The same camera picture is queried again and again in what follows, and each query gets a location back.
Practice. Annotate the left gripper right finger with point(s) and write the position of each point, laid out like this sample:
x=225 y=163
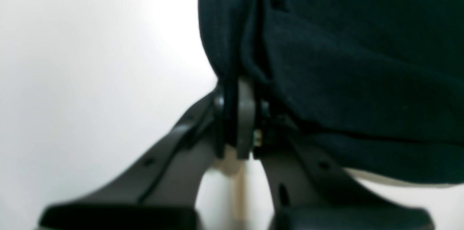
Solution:
x=309 y=189

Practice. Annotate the black t-shirt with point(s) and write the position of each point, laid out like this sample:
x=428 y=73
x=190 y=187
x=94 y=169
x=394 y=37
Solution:
x=379 y=83

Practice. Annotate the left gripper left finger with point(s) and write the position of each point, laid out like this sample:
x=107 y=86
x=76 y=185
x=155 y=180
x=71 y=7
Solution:
x=157 y=192

